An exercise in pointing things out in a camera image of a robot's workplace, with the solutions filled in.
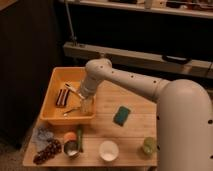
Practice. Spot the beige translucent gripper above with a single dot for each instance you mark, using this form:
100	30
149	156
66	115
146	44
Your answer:
87	105

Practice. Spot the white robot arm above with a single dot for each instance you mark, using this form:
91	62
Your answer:
184	114

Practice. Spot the yellow plastic bin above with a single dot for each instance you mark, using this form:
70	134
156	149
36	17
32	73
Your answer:
54	115

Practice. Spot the green vegetable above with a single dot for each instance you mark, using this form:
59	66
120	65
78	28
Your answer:
79	138

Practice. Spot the dark brown striped object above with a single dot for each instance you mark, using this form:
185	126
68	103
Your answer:
62	98

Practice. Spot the green sponge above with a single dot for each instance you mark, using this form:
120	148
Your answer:
121	115

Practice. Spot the wooden table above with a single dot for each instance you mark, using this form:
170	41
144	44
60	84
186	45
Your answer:
141	123

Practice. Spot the metal cup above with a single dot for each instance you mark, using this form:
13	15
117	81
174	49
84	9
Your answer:
71	149

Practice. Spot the white bowl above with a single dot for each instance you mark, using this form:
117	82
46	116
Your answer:
108	151

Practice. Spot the purple grape bunch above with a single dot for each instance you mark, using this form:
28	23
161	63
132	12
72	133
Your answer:
51	150

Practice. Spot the grey blue cloth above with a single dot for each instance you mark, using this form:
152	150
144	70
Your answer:
40	137

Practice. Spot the grey metal shelf beam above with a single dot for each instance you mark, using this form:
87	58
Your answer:
146	61

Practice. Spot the metal pole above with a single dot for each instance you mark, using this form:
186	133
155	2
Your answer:
73	37

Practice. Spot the green cup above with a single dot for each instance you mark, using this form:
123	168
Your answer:
149	146

